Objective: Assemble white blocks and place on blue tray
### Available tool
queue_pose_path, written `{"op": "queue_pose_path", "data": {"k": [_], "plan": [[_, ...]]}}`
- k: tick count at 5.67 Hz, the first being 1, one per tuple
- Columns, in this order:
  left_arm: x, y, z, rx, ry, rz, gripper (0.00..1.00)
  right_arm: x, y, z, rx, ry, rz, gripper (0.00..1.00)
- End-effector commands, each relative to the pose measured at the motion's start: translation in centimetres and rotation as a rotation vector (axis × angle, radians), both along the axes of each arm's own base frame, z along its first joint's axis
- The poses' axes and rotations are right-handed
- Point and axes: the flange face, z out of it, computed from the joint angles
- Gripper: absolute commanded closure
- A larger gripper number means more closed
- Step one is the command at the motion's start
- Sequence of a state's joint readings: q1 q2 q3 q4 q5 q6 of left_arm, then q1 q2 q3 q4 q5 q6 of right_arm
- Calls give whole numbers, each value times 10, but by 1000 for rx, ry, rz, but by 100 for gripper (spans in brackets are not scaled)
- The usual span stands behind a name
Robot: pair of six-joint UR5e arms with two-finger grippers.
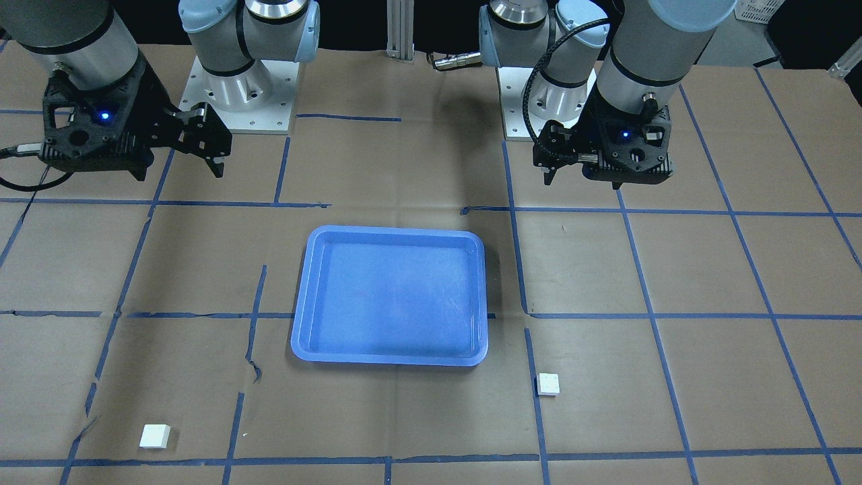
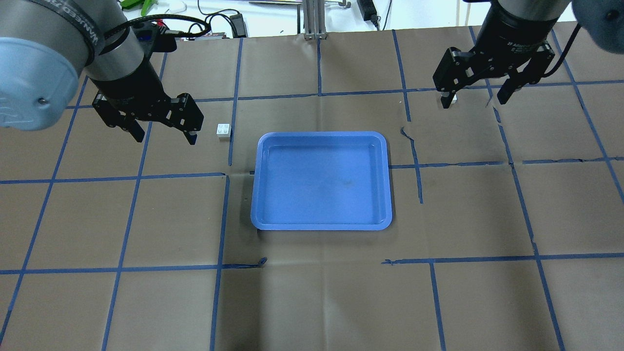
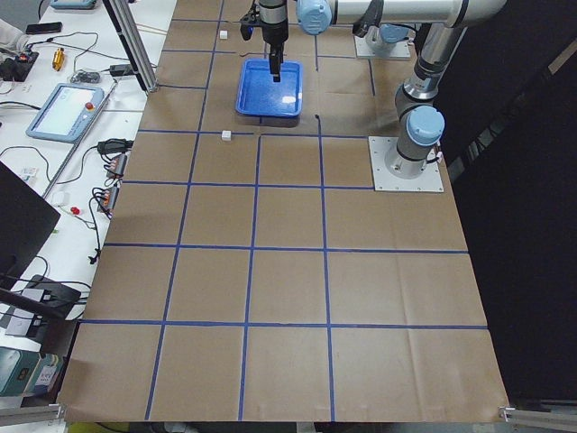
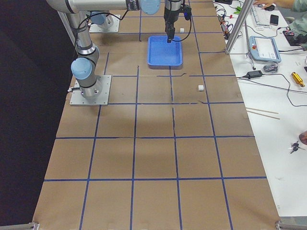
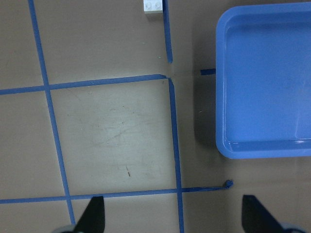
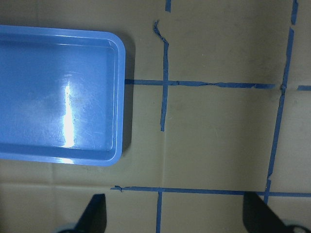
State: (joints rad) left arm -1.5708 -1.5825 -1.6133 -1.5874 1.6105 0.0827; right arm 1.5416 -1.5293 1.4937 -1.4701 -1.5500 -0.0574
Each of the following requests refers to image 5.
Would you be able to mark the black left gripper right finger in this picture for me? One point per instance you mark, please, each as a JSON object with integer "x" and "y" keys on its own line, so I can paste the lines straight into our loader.
{"x": 256, "y": 218}

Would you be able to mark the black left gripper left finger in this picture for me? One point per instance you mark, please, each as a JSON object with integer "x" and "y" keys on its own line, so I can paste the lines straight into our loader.
{"x": 93, "y": 217}

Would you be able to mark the white building block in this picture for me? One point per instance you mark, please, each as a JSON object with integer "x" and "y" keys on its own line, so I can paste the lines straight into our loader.
{"x": 153, "y": 9}

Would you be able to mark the blue plastic tray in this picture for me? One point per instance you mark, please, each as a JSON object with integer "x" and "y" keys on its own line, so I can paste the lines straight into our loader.
{"x": 263, "y": 81}

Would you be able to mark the brown paper table cover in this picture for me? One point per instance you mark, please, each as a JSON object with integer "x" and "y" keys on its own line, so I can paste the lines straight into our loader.
{"x": 89, "y": 104}

